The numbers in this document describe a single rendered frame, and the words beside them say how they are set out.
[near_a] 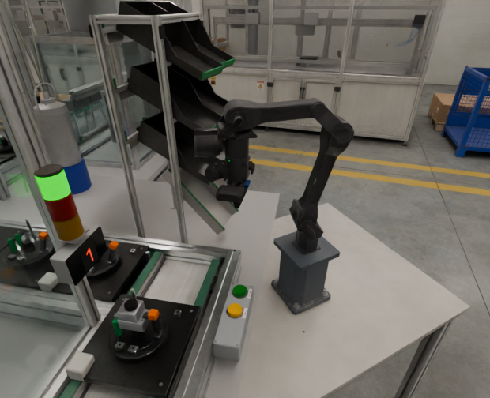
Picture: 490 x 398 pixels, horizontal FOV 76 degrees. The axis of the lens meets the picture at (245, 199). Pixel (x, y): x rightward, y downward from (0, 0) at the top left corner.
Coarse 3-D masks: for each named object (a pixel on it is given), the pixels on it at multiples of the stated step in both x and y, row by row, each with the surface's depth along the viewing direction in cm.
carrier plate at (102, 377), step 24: (168, 312) 86; (192, 312) 86; (96, 336) 80; (168, 336) 80; (96, 360) 74; (168, 360) 74; (96, 384) 71; (120, 384) 70; (144, 384) 70; (168, 384) 70
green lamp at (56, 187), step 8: (56, 176) 59; (64, 176) 61; (40, 184) 59; (48, 184) 59; (56, 184) 60; (64, 184) 61; (48, 192) 60; (56, 192) 61; (64, 192) 62; (48, 200) 61
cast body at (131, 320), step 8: (128, 304) 73; (136, 304) 73; (120, 312) 72; (128, 312) 72; (136, 312) 72; (144, 312) 76; (120, 320) 73; (128, 320) 73; (136, 320) 72; (144, 320) 74; (120, 328) 75; (128, 328) 75; (136, 328) 74; (144, 328) 74
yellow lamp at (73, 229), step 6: (78, 216) 67; (54, 222) 64; (60, 222) 64; (66, 222) 64; (72, 222) 65; (78, 222) 67; (60, 228) 65; (66, 228) 65; (72, 228) 65; (78, 228) 67; (60, 234) 65; (66, 234) 65; (72, 234) 66; (78, 234) 67; (66, 240) 66
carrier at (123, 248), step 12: (108, 240) 112; (108, 252) 104; (120, 252) 107; (144, 252) 107; (96, 264) 99; (108, 264) 99; (120, 264) 102; (132, 264) 102; (96, 276) 96; (108, 276) 97; (120, 276) 97; (96, 288) 93; (108, 288) 93; (120, 288) 94; (108, 300) 90
